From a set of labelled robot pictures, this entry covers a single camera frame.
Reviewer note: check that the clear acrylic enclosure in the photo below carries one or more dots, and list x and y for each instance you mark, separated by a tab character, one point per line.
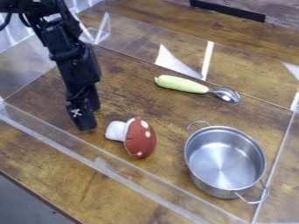
146	38

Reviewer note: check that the black baseboard strip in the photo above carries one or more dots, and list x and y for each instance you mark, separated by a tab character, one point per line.
229	10

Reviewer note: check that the green handled metal spoon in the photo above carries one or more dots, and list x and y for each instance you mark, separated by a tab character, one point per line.
181	84

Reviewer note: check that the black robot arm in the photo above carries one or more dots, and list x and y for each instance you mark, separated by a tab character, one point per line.
58	30

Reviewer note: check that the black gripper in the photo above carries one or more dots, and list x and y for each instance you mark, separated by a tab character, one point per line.
81	73

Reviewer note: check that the red plush mushroom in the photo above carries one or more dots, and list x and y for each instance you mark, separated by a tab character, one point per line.
137	134

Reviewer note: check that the silver pot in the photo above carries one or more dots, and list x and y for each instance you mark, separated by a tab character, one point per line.
226	162

